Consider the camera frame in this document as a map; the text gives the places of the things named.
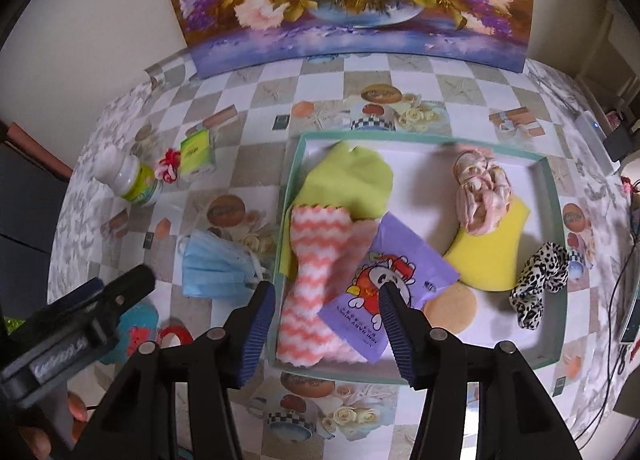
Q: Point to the red white knot toy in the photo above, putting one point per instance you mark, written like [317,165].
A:
[167,168]

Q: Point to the white power strip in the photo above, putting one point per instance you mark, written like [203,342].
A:
[588,126]

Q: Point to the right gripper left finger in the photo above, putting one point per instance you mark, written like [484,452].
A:
[136,419]

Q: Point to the left hand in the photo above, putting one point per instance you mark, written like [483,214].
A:
[51,429]

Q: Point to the round beige makeup puff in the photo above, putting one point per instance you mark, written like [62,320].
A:
[453,310]

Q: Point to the pink fabric scrunchie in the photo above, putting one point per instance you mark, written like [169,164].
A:
[484,192]

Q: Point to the black power adapter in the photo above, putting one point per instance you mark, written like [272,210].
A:
[621,143]

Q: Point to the teal toy box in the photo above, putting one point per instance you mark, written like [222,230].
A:
[137,325]

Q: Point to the teal shallow box tray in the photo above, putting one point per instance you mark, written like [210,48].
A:
[409,247]

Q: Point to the white green pill bottle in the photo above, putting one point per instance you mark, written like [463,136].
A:
[127,176]

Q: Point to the leopard print scrunchie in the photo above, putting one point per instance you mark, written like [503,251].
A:
[546,270]

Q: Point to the lime green cloth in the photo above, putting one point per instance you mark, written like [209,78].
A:
[354,178]

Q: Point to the pink white striped towel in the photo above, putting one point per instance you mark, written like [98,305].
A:
[328,245]

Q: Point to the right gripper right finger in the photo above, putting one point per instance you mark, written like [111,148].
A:
[518,419]

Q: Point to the light blue face mask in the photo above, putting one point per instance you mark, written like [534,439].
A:
[213,267]

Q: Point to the green tissue packet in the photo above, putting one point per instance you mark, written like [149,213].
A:
[197,155]

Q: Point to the yellow sponge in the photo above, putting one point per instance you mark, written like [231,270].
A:
[488,262]

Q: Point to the red tape roll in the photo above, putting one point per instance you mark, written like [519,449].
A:
[174,335]

